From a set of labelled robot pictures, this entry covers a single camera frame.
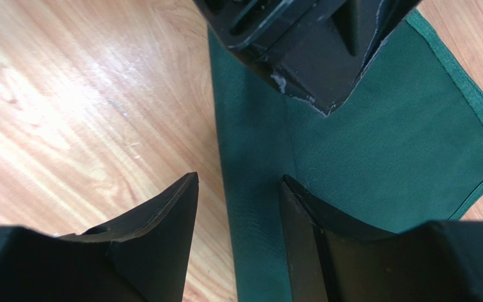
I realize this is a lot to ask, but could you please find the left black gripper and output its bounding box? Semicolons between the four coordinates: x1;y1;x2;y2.
194;0;418;116

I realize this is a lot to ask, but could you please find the dark green cloth napkin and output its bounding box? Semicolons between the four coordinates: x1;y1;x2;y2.
209;11;483;301

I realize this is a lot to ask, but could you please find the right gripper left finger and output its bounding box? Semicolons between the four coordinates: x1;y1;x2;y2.
62;172;199;301

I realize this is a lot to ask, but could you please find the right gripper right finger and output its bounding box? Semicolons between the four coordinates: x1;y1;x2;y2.
280;175;447;301

